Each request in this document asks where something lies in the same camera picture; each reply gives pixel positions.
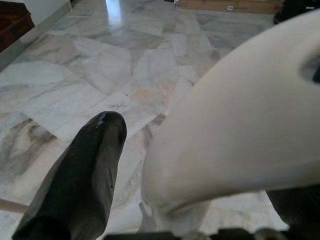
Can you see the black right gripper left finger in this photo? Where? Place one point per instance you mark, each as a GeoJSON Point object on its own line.
{"type": "Point", "coordinates": [82, 180]}

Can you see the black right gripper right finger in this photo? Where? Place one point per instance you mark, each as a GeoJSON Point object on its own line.
{"type": "Point", "coordinates": [302, 215]}

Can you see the dark brown wooden furniture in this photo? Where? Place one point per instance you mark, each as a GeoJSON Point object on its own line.
{"type": "Point", "coordinates": [12, 27]}

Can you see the flat brown cardboard box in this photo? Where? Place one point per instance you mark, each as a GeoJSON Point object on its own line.
{"type": "Point", "coordinates": [225, 5]}

